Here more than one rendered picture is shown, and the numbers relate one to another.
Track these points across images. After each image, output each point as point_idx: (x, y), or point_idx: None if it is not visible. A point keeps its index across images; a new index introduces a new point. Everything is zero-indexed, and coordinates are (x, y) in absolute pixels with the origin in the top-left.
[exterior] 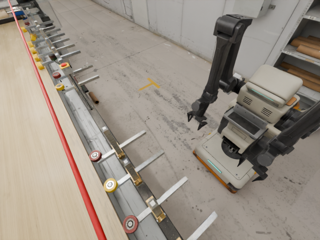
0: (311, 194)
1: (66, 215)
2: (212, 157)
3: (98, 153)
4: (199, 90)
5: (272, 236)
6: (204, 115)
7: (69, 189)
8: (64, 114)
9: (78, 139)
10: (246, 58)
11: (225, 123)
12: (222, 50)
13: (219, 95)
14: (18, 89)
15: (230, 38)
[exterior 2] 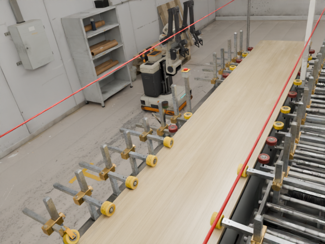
0: (172, 84)
1: (254, 68)
2: (179, 95)
3: (223, 73)
4: (92, 133)
5: (203, 89)
6: (129, 123)
7: (246, 72)
8: (213, 95)
9: (223, 82)
10: (58, 97)
11: (156, 82)
12: (178, 16)
13: (99, 120)
14: (213, 136)
15: (178, 11)
